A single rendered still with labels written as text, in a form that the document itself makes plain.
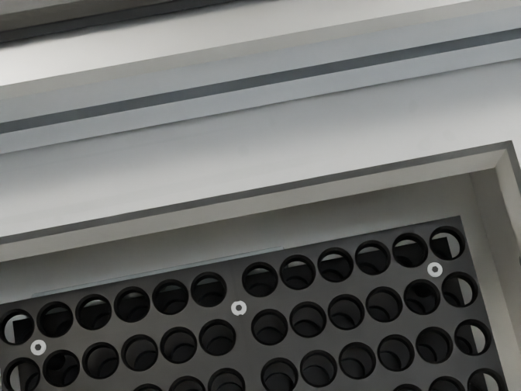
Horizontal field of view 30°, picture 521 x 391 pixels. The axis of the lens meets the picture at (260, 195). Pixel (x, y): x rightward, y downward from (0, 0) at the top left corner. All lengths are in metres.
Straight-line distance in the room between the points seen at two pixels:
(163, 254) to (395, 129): 0.14
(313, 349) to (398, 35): 0.12
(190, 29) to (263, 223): 0.16
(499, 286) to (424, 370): 0.09
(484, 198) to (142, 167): 0.17
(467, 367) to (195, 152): 0.12
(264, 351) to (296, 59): 0.11
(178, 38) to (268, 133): 0.05
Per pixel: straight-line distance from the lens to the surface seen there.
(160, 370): 0.35
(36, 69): 0.30
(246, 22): 0.29
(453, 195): 0.44
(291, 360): 0.35
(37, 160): 0.33
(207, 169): 0.32
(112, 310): 0.36
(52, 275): 0.44
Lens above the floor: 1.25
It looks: 71 degrees down
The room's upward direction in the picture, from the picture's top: 1 degrees counter-clockwise
